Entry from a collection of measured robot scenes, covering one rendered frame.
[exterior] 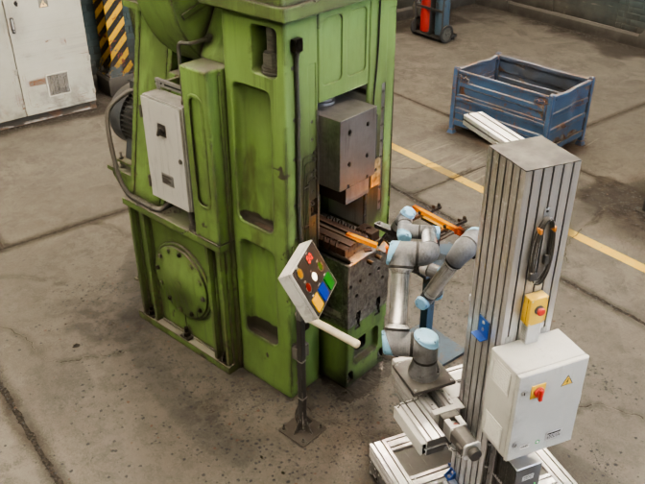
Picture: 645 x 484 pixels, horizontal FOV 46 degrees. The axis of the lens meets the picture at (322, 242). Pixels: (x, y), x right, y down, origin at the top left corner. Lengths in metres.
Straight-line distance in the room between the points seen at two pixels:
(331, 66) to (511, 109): 4.08
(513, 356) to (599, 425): 1.71
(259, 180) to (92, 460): 1.82
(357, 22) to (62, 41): 5.33
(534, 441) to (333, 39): 2.12
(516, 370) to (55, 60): 6.83
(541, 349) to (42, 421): 2.97
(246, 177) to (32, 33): 4.94
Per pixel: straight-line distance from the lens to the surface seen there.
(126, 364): 5.20
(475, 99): 8.07
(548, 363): 3.26
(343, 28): 3.99
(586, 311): 5.78
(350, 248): 4.34
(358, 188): 4.21
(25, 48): 8.84
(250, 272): 4.57
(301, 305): 3.80
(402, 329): 3.59
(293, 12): 3.61
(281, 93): 3.78
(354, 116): 3.99
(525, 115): 7.77
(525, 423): 3.37
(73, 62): 9.05
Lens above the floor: 3.25
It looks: 31 degrees down
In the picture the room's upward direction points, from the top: straight up
